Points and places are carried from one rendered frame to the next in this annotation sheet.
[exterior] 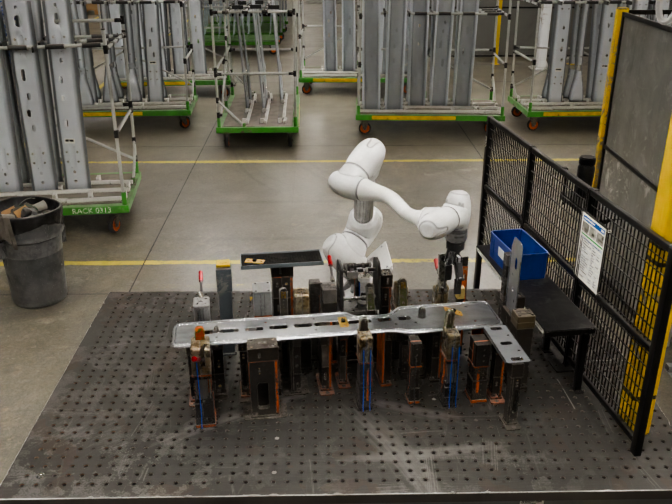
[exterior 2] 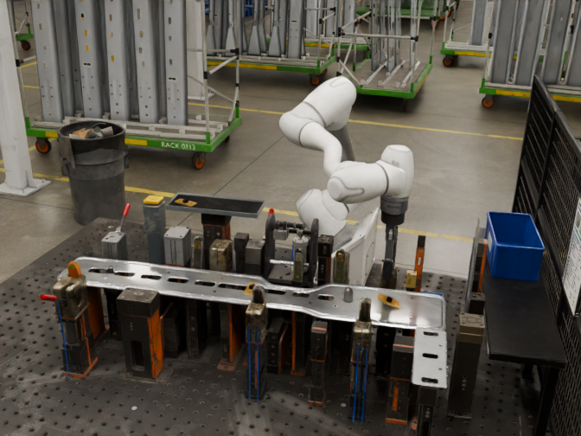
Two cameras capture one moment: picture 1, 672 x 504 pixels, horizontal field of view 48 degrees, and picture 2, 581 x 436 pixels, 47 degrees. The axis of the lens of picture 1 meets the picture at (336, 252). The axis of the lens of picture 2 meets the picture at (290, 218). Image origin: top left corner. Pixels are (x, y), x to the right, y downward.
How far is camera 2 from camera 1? 1.28 m
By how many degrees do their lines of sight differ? 18
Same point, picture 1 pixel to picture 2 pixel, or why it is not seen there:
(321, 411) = (204, 387)
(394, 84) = (526, 60)
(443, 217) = (359, 176)
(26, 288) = (83, 206)
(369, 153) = (329, 93)
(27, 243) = (84, 163)
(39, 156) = (146, 91)
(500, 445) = not seen: outside the picture
